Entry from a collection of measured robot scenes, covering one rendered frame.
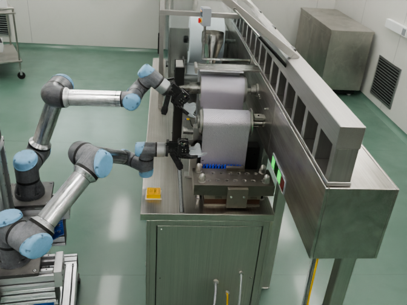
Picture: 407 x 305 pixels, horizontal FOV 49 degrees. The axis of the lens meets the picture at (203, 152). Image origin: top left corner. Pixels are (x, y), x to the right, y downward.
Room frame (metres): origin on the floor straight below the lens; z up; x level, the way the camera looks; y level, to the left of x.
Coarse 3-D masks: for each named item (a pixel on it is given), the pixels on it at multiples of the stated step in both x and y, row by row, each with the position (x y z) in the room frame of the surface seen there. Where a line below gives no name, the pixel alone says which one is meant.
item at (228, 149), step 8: (208, 136) 2.01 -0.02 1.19; (216, 136) 2.02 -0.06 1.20; (224, 136) 2.02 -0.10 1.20; (232, 136) 2.03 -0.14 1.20; (240, 136) 2.03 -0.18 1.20; (248, 136) 2.04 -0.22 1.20; (208, 144) 2.01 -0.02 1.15; (216, 144) 2.02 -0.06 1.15; (224, 144) 2.02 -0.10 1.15; (232, 144) 2.03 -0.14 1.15; (240, 144) 2.03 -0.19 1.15; (208, 152) 2.01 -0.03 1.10; (216, 152) 2.02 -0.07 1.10; (224, 152) 2.02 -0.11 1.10; (232, 152) 2.03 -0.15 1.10; (240, 152) 2.03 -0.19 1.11; (200, 160) 2.01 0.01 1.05; (208, 160) 2.01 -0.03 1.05; (216, 160) 2.02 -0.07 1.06; (224, 160) 2.02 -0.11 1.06; (232, 160) 2.03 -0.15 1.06; (240, 160) 2.03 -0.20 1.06
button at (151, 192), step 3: (147, 189) 1.89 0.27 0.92; (150, 189) 1.90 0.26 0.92; (153, 189) 1.90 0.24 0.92; (156, 189) 1.90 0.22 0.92; (159, 189) 1.90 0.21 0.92; (147, 192) 1.87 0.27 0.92; (150, 192) 1.87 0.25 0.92; (153, 192) 1.87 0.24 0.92; (156, 192) 1.87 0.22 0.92; (159, 192) 1.88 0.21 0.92; (147, 195) 1.85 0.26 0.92; (150, 195) 1.85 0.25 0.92; (153, 195) 1.85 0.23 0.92; (156, 195) 1.85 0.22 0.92; (159, 195) 1.86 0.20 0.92
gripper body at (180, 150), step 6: (180, 138) 2.03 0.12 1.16; (168, 144) 1.98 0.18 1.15; (174, 144) 1.98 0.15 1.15; (180, 144) 1.97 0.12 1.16; (186, 144) 1.98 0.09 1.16; (168, 150) 1.98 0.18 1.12; (174, 150) 1.99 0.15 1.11; (180, 150) 1.97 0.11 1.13; (186, 150) 1.98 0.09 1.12; (180, 156) 1.96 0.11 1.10
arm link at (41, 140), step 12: (60, 84) 1.99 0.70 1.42; (72, 84) 2.09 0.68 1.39; (48, 108) 2.03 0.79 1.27; (60, 108) 2.05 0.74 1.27; (48, 120) 2.03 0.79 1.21; (36, 132) 2.04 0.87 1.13; (48, 132) 2.04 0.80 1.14; (36, 144) 2.03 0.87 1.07; (48, 144) 2.06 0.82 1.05; (48, 156) 2.10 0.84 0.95
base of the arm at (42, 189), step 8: (16, 184) 1.90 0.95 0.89; (24, 184) 1.87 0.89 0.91; (32, 184) 1.89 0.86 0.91; (40, 184) 1.93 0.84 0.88; (16, 192) 1.88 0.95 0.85; (24, 192) 1.87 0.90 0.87; (32, 192) 1.88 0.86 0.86; (40, 192) 1.91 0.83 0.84; (24, 200) 1.86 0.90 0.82; (32, 200) 1.87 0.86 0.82
